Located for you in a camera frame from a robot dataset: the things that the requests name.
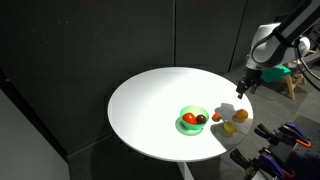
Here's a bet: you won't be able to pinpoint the yellow lemon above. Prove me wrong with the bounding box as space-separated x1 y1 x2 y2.
223 121 238 135

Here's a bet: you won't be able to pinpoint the wooden stool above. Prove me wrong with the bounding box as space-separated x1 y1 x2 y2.
279 49 318 101

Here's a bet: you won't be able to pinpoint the dark red plum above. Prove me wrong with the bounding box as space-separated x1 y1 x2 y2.
195 114 208 125

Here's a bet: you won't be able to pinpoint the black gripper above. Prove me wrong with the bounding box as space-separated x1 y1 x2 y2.
235 66 263 100

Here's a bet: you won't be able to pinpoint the green plastic bowl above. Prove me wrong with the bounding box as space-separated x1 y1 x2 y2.
175 105 210 137

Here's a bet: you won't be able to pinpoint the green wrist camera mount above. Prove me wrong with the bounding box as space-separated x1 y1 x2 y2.
261 65 292 84

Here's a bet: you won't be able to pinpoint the orange round fruit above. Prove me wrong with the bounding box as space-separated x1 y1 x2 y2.
235 108 249 121

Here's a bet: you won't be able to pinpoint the purple clamp orange tips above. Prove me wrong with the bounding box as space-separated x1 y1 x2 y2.
253 121 313 150
229 147 297 180

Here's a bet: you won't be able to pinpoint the white table pedestal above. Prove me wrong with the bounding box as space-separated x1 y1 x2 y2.
176 161 195 180

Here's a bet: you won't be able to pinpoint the small red tomato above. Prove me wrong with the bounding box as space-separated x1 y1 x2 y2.
212 112 223 123

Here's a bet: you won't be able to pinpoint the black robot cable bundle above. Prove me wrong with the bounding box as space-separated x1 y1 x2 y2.
295 33 320 92

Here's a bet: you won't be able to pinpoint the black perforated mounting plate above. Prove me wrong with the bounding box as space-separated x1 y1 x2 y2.
266 115 320 180

